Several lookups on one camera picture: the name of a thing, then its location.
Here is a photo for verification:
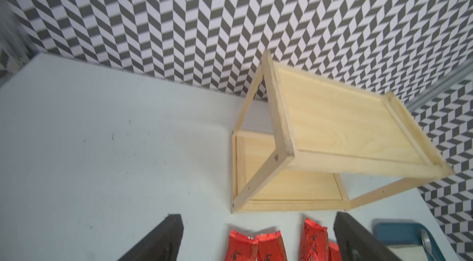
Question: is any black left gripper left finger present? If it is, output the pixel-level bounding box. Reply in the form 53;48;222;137
119;214;184;261

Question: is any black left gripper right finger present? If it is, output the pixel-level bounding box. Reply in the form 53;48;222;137
333;212;401;261

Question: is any red tea bag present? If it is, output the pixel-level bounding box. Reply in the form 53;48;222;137
328;242;342;261
299;218;329;261
225;230;259;261
255;231;288;261

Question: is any light wooden two-tier shelf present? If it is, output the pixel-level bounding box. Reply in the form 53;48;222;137
231;51;453;213

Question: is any teal tray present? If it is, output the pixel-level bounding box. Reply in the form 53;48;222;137
373;221;446;261

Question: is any pink handled metal spoon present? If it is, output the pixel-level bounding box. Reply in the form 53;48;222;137
421;229;437;261

